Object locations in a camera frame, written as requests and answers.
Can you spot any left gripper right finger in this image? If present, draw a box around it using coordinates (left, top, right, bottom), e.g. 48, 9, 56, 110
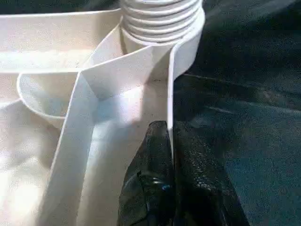
172, 121, 250, 226

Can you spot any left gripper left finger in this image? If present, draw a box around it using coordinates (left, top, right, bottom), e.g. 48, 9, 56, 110
118, 121, 175, 226

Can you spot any white plastic table top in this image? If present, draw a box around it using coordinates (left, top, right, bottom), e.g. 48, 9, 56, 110
0, 7, 206, 226

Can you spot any white plastic table leg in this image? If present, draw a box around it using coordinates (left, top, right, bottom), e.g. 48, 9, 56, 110
120, 0, 204, 53

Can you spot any black work mat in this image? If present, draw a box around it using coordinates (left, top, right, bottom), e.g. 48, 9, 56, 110
0, 0, 301, 226

